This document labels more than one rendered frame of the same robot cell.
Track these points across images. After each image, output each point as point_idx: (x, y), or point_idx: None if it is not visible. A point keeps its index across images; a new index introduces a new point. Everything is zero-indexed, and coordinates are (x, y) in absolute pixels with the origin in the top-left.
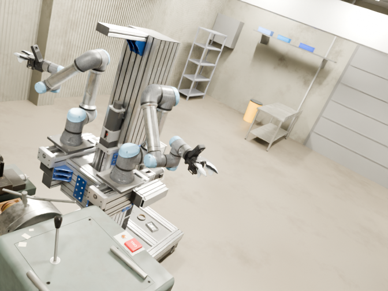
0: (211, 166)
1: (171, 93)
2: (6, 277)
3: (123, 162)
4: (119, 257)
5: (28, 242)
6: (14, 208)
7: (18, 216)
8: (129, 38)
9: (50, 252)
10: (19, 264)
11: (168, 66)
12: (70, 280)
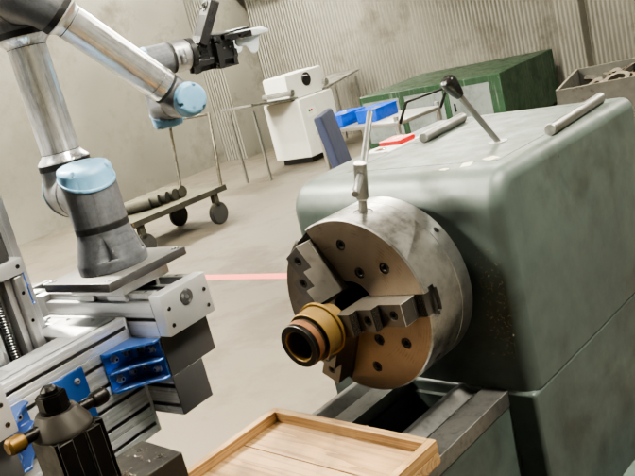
0: (237, 28)
1: None
2: (548, 199)
3: (118, 197)
4: (439, 131)
5: (479, 159)
6: (377, 222)
7: (398, 212)
8: None
9: (482, 148)
10: (538, 144)
11: None
12: (524, 127)
